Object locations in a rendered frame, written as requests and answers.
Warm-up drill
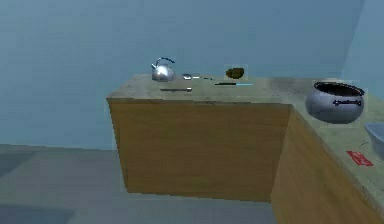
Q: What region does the red charge card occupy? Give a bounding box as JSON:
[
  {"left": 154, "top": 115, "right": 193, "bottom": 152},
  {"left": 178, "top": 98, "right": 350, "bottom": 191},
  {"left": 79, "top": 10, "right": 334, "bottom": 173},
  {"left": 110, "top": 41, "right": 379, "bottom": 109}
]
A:
[{"left": 345, "top": 150, "right": 374, "bottom": 167}]

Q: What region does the grey butter knife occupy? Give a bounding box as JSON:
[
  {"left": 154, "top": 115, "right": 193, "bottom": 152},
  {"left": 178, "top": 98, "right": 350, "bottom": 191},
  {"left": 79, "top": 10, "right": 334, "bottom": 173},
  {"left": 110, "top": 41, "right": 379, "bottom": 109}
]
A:
[{"left": 159, "top": 87, "right": 193, "bottom": 93}]

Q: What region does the wooden kitchen counter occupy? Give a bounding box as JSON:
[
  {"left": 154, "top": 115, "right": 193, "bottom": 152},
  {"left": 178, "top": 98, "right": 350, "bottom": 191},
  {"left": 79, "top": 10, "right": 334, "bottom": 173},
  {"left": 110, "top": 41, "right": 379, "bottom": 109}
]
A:
[{"left": 105, "top": 73, "right": 384, "bottom": 224}]

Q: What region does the silver spoon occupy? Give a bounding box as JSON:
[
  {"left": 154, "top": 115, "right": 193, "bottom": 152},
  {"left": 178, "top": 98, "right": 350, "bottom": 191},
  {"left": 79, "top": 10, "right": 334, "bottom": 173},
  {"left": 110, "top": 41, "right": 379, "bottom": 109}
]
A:
[{"left": 181, "top": 73, "right": 215, "bottom": 81}]

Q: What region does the silver kettle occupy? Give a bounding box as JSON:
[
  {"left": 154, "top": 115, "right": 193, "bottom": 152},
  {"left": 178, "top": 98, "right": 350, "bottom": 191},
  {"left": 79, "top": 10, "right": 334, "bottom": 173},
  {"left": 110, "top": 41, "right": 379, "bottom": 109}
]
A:
[{"left": 150, "top": 57, "right": 177, "bottom": 83}]

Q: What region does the brown potato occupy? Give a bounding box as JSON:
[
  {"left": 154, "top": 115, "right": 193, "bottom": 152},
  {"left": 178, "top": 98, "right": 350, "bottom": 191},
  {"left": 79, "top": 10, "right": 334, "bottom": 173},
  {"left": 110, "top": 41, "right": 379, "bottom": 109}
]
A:
[{"left": 225, "top": 67, "right": 246, "bottom": 80}]

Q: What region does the grey metal pot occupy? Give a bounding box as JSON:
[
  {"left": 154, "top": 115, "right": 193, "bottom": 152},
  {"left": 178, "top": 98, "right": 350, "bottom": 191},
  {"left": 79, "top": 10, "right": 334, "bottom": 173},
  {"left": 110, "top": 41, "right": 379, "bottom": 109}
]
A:
[{"left": 305, "top": 80, "right": 366, "bottom": 125}]

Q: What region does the grey blue sink basin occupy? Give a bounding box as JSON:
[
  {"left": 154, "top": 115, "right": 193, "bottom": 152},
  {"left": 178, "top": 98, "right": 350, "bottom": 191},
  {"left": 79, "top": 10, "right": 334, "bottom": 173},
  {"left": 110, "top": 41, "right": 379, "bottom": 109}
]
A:
[{"left": 364, "top": 122, "right": 384, "bottom": 160}]

